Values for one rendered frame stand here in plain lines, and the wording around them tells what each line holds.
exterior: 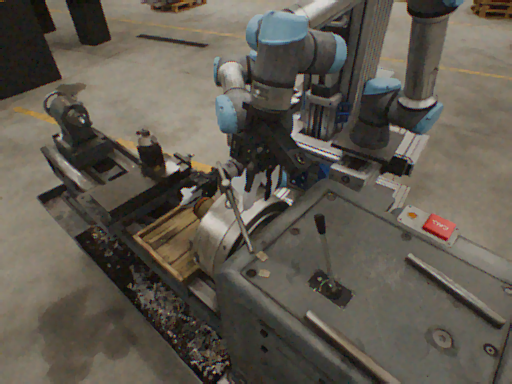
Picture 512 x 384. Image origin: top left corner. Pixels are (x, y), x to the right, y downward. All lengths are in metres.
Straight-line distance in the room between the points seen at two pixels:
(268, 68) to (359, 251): 0.44
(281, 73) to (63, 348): 2.00
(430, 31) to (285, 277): 0.69
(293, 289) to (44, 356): 1.82
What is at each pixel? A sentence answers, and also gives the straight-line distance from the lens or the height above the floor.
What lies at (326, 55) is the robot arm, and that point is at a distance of 0.62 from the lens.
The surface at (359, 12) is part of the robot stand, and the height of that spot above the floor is 1.55.
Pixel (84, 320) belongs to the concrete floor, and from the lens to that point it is 2.29.
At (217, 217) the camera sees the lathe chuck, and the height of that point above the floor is 1.22.
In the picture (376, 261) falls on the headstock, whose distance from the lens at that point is 0.75.
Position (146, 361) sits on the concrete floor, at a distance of 2.04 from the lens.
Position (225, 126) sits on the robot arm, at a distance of 0.97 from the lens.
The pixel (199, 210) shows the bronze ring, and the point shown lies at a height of 1.11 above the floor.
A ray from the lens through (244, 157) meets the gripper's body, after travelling 0.63.
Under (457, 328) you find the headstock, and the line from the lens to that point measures 0.72.
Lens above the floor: 1.83
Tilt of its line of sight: 43 degrees down
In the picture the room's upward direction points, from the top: straight up
